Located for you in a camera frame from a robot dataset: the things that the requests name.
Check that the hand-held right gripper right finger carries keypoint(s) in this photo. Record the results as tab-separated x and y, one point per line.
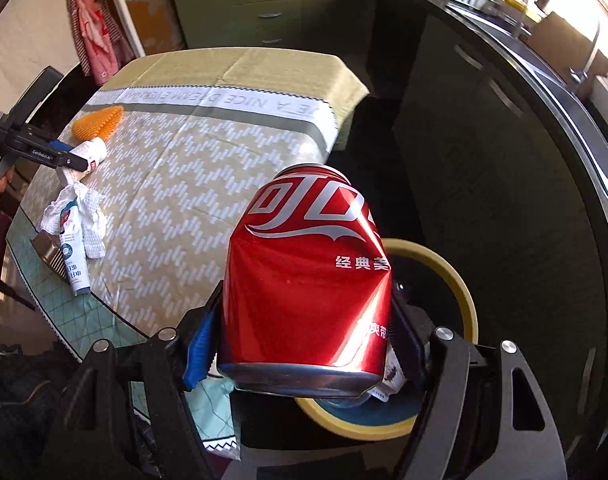
408	345

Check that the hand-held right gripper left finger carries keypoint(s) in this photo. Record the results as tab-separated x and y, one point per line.
199	355

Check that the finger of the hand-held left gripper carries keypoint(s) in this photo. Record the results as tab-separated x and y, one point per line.
76	160
36	95

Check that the small white tube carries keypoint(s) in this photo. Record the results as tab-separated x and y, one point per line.
89	152

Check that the dark bin with yellow rim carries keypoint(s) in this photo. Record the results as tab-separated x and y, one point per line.
443	280

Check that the red drink can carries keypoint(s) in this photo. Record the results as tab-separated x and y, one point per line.
304	280

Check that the white printed wrapper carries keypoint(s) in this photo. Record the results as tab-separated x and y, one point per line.
391	370

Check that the orange mesh scrubber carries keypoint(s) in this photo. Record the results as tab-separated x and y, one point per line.
98	122

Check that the crumpled white tissue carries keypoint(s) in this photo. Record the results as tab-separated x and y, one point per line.
89	215

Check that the red checked apron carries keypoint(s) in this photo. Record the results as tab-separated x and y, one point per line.
94	25

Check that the grey ribbed box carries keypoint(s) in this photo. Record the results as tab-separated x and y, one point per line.
49	255

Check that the white toothpaste tube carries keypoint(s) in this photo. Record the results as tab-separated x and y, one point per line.
74	260

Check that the patterned tablecloth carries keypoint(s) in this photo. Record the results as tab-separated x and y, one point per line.
184	160

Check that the person's dark jacket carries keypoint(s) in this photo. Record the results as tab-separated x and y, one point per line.
19	410

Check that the dark lower cabinets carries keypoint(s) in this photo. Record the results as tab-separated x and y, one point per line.
483	160

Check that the green lower cabinets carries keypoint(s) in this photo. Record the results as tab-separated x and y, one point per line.
264	10

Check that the tall steel faucet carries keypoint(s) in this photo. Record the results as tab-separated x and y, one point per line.
591	55

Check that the yellow sponge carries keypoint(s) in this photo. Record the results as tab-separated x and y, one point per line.
521	7

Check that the small steel faucet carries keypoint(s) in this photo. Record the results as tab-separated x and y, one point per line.
521	5

